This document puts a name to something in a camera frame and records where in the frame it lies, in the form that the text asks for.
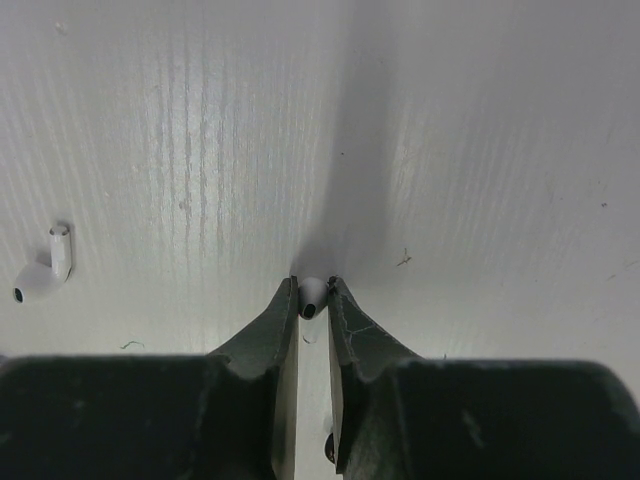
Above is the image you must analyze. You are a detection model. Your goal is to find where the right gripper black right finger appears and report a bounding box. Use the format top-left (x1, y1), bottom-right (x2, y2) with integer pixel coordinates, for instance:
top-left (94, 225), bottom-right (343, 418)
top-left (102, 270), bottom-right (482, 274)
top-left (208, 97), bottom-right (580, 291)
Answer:
top-left (328, 277), bottom-right (639, 479)

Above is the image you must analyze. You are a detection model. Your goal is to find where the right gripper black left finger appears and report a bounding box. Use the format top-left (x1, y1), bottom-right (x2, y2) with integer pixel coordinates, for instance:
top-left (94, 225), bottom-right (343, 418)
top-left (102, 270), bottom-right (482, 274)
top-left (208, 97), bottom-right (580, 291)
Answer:
top-left (1, 277), bottom-right (298, 479)

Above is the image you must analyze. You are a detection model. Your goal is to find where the white earbud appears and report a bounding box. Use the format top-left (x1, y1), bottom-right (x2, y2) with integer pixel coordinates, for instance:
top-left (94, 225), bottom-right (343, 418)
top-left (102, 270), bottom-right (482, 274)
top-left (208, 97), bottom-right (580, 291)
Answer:
top-left (298, 277), bottom-right (328, 320)
top-left (12, 224), bottom-right (73, 305)

